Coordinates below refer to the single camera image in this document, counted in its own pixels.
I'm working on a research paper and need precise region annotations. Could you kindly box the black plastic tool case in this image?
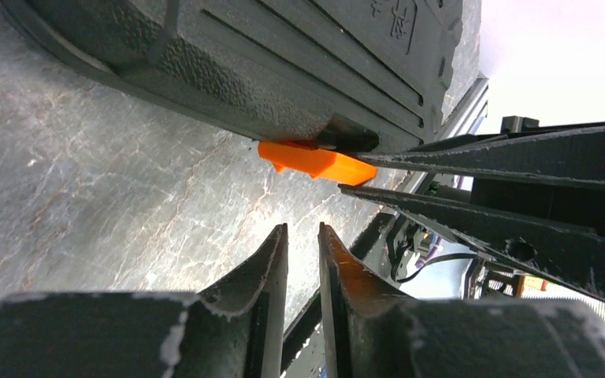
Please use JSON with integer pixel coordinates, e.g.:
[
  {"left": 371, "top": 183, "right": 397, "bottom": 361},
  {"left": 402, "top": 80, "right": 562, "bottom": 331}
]
[{"left": 0, "top": 1, "right": 463, "bottom": 154}]

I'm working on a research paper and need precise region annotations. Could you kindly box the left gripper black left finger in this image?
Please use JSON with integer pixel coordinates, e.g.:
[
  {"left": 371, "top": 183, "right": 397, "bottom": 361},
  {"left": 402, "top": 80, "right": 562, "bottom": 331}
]
[{"left": 0, "top": 224, "right": 288, "bottom": 377}]

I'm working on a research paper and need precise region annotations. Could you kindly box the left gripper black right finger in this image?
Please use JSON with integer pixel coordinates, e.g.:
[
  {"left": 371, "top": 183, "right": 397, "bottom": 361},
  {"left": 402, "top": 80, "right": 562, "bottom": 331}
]
[{"left": 318, "top": 224, "right": 605, "bottom": 377}]

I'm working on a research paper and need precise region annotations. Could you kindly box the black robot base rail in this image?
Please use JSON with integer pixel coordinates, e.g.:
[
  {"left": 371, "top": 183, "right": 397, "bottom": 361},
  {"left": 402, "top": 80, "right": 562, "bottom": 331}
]
[{"left": 282, "top": 215, "right": 493, "bottom": 377}]

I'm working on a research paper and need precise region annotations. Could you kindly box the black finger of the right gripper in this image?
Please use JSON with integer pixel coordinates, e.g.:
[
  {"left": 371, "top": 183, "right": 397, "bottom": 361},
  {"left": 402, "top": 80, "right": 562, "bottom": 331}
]
[
  {"left": 340, "top": 185, "right": 605, "bottom": 302},
  {"left": 357, "top": 122, "right": 605, "bottom": 189}
]

